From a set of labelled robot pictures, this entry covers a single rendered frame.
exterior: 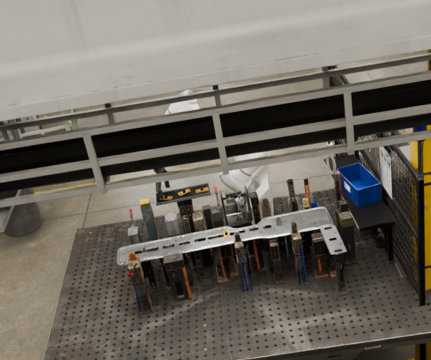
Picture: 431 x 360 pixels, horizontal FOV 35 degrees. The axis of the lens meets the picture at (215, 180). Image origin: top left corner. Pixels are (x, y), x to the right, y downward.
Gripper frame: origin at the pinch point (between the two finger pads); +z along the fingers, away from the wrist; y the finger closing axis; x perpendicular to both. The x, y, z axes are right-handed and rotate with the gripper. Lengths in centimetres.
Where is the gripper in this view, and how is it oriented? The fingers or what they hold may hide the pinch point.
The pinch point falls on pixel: (164, 191)
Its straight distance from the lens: 448.8
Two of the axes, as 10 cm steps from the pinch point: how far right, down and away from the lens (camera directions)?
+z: 1.6, 8.5, 5.0
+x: 9.6, -0.1, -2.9
